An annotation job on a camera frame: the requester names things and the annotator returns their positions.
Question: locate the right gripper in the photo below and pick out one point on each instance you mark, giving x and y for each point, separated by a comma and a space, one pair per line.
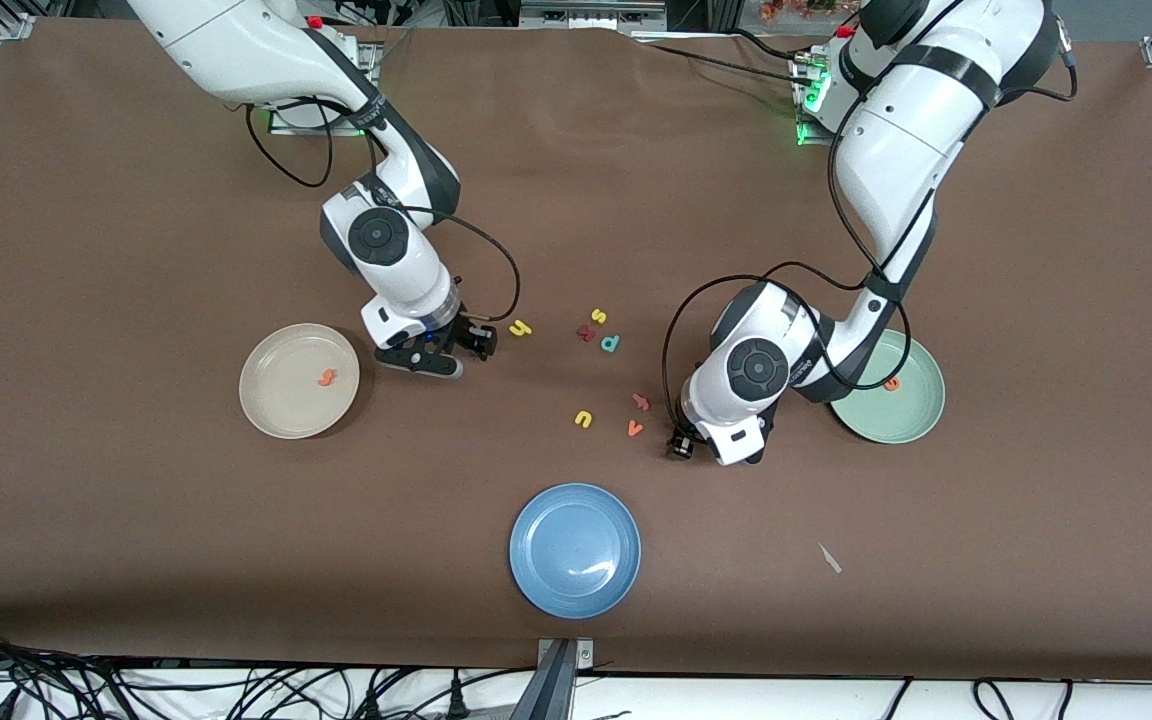
462, 333

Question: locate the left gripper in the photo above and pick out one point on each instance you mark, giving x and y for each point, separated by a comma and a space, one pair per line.
682, 443

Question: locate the yellow foam letter h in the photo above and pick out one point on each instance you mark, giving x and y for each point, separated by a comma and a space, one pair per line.
520, 327

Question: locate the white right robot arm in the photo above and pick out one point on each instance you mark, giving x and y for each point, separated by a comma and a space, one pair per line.
236, 40

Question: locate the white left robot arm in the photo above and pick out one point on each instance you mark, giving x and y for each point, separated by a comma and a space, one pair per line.
916, 130

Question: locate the blue ceramic plate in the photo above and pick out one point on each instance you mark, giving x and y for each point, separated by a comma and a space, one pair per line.
575, 551

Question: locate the brown table cover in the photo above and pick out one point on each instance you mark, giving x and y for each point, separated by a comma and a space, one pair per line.
576, 200

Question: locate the white paper scrap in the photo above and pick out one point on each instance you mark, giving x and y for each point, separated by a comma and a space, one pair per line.
830, 560

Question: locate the beige ceramic plate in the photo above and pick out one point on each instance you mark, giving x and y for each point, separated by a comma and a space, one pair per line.
286, 400

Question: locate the green ceramic plate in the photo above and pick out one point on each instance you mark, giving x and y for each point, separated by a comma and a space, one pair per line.
911, 412

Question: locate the grey power strip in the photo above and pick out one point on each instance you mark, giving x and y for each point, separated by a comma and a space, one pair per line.
591, 14

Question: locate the orange artificial flowers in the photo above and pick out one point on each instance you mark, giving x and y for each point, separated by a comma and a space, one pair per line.
796, 10

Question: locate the grey metal table bracket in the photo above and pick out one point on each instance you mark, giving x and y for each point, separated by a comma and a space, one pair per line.
561, 680

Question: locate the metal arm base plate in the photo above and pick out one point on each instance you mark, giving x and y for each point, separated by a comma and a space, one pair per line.
281, 126
806, 140

